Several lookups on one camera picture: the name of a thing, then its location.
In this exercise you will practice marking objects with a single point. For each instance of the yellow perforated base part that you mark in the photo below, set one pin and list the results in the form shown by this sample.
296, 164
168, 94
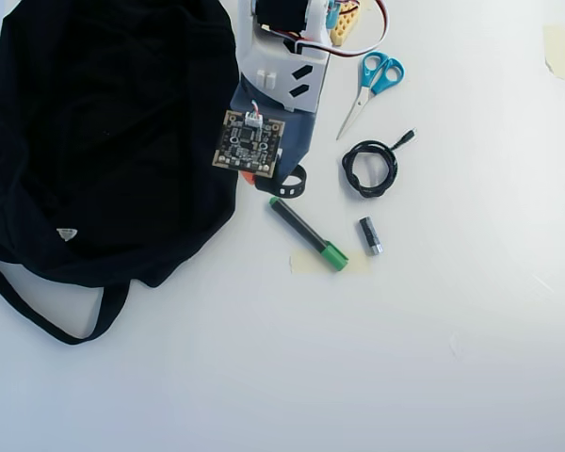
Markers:
346, 28

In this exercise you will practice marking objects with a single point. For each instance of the square camera circuit board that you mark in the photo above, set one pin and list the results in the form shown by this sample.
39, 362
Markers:
247, 143

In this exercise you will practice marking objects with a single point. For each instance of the small masking tape piece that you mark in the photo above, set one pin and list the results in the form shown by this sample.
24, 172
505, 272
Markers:
366, 4

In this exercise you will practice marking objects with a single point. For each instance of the white and blue-grey gripper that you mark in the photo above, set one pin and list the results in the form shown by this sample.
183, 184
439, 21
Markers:
296, 141

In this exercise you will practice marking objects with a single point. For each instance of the black fabric bag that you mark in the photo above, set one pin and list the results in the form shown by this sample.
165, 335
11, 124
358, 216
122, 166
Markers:
99, 141

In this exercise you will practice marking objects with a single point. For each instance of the black marker with green cap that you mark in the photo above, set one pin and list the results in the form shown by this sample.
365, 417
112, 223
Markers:
306, 233

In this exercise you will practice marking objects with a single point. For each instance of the wide masking tape strip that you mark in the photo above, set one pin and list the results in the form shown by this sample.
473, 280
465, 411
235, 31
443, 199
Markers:
306, 263

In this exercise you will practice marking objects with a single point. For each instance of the small black cylindrical battery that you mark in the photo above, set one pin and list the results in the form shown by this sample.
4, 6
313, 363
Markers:
371, 237

